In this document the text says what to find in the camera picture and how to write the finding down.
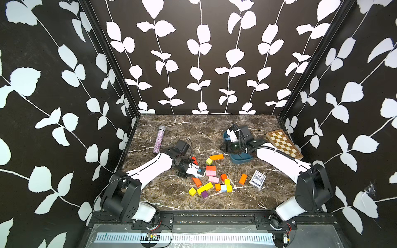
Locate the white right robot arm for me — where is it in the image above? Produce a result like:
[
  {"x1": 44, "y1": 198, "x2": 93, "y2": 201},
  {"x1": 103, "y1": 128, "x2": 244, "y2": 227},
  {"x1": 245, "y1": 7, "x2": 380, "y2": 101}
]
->
[{"x1": 220, "y1": 124, "x2": 334, "y2": 230}]

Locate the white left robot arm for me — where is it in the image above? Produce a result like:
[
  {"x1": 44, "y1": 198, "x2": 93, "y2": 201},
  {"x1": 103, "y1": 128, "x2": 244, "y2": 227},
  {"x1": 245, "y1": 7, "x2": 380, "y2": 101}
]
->
[{"x1": 100, "y1": 140, "x2": 206, "y2": 227}]

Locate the teal plastic tray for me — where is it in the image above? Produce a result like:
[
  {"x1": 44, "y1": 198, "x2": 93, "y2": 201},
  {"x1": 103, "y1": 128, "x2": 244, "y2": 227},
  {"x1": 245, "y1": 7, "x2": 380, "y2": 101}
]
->
[{"x1": 221, "y1": 131, "x2": 254, "y2": 164}]

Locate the red upright block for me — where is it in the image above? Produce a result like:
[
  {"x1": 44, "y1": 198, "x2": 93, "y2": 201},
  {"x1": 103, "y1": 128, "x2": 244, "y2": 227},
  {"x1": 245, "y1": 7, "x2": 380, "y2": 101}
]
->
[{"x1": 191, "y1": 157, "x2": 198, "y2": 165}]

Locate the orange upright block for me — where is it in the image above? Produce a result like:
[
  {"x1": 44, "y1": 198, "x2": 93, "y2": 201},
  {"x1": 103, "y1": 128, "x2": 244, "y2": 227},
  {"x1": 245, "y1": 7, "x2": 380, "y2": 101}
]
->
[{"x1": 192, "y1": 178, "x2": 202, "y2": 188}]

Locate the long orange block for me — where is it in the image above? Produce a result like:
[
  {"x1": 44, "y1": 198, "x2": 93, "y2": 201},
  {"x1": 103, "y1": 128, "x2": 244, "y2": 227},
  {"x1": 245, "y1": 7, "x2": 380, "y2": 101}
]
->
[{"x1": 209, "y1": 154, "x2": 224, "y2": 161}]

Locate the red flat block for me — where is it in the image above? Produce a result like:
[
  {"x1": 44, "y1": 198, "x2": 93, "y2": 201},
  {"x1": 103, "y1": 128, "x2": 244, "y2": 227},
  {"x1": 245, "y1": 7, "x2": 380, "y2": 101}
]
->
[{"x1": 206, "y1": 165, "x2": 217, "y2": 171}]

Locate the small yellow block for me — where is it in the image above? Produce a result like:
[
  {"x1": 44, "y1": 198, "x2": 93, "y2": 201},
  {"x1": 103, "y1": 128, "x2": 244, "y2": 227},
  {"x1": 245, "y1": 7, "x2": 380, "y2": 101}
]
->
[{"x1": 188, "y1": 188, "x2": 197, "y2": 196}]

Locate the orange lone block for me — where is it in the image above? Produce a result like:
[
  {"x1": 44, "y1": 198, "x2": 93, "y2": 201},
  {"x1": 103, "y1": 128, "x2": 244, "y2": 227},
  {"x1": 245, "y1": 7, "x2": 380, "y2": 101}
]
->
[{"x1": 239, "y1": 174, "x2": 248, "y2": 185}]

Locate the long yellow block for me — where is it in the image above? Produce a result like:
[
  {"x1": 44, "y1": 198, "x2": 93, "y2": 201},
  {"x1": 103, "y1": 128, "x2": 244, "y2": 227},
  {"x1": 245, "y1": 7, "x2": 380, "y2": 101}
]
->
[{"x1": 197, "y1": 182, "x2": 214, "y2": 195}]

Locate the pink block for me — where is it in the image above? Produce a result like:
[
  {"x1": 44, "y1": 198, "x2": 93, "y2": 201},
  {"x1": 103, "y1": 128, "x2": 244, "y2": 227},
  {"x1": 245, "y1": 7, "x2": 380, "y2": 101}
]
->
[{"x1": 208, "y1": 176, "x2": 220, "y2": 184}]

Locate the blue playing card deck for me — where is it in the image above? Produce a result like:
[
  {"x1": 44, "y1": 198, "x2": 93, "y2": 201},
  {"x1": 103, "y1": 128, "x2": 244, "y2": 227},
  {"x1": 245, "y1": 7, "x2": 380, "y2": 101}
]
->
[{"x1": 249, "y1": 170, "x2": 266, "y2": 190}]

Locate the purple small block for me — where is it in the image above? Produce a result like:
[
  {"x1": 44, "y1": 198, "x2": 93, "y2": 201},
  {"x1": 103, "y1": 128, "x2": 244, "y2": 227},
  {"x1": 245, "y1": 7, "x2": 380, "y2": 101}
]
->
[{"x1": 201, "y1": 191, "x2": 209, "y2": 198}]

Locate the wooden chessboard box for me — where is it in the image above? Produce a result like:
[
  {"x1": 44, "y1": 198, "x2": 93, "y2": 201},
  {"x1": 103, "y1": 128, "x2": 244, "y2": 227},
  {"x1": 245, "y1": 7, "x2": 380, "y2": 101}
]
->
[{"x1": 266, "y1": 129, "x2": 304, "y2": 160}]

